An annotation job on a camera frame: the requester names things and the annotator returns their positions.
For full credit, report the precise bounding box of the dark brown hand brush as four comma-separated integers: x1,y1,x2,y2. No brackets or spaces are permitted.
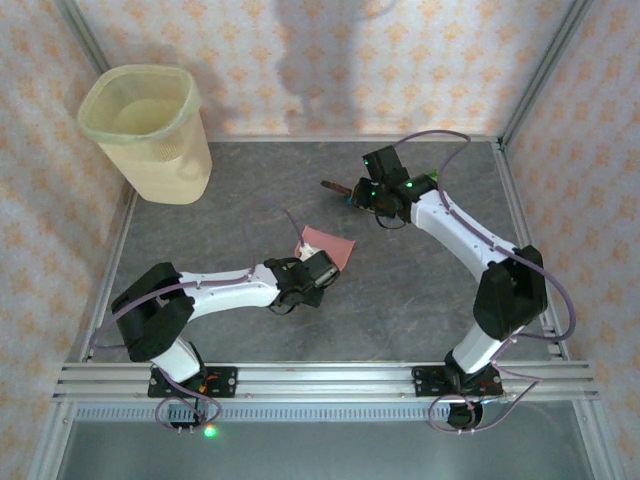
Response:
320,178,355,198

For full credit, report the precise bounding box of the pink plastic dustpan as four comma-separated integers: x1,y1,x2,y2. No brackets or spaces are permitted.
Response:
301,225,357,274

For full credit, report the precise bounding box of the beige plastic waste bin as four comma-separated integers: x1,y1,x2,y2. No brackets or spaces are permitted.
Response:
76,64,214,205

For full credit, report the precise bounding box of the thin aluminium rail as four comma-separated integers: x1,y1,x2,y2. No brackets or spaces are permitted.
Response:
204,133,501,144

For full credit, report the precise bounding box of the wide aluminium base rail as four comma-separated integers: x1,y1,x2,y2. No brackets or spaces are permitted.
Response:
52,362,600,402

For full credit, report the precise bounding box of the grey slotted cable duct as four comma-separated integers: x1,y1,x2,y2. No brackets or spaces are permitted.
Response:
72,403,581,424

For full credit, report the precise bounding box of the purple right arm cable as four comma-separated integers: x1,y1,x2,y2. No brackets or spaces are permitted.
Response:
392,130,576,436

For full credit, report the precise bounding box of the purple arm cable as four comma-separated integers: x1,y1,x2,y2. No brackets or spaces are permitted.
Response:
392,130,576,436
89,209,311,435

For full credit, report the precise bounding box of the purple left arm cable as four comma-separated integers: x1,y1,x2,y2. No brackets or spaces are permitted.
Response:
89,209,311,435

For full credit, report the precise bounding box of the aluminium corner post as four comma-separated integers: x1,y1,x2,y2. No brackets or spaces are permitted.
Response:
499,0,596,146
53,0,112,76

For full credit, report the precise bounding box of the aluminium frame leg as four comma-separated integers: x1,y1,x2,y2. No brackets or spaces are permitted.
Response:
572,399,616,480
27,399,76,480

